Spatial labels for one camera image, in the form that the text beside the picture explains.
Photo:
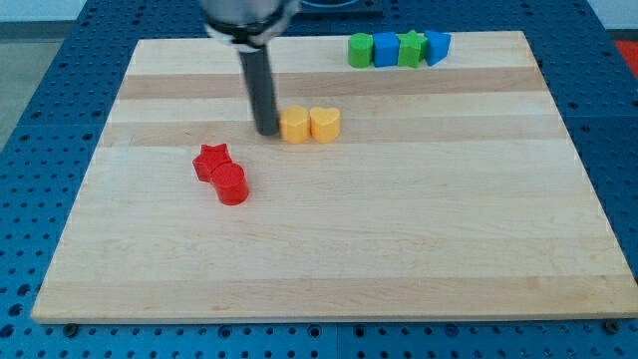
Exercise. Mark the blue cube block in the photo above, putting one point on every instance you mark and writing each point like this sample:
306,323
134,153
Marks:
386,49

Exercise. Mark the yellow pentagon block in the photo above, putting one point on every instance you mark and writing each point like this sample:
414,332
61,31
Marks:
294,124

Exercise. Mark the blue triangle block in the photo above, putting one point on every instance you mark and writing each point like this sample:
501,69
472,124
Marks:
438,46

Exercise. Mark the wooden board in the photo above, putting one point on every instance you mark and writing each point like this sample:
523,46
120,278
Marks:
453,193

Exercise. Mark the yellow heart block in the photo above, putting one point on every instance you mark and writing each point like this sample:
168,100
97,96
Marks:
325,124

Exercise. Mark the red star block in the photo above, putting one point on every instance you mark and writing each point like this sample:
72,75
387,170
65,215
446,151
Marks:
210,158

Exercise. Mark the green cylinder block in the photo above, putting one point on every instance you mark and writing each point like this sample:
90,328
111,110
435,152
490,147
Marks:
360,50

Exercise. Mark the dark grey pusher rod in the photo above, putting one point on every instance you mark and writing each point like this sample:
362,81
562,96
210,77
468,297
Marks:
260,88

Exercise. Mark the green star block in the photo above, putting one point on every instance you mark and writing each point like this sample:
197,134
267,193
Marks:
412,49

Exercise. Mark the red cylinder block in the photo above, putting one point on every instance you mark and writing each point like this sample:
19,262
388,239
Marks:
230,184

